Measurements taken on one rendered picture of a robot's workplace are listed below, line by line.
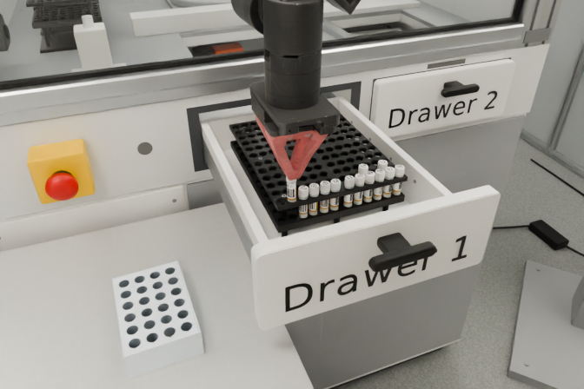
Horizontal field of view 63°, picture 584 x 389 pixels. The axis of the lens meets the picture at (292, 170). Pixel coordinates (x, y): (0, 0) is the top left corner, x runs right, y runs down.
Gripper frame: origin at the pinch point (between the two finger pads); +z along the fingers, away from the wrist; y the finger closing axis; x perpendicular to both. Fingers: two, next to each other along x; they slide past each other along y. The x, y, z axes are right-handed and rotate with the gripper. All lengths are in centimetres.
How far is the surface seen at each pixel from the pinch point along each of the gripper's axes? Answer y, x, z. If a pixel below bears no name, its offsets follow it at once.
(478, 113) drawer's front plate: 21, -46, 11
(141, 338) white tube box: -5.4, 19.9, 14.2
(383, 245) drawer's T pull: -12.2, -5.3, 2.8
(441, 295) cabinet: 22, -50, 64
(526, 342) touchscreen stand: 16, -81, 91
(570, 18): 113, -178, 32
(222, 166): 10.9, 5.7, 4.8
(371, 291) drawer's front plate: -11.0, -5.5, 11.0
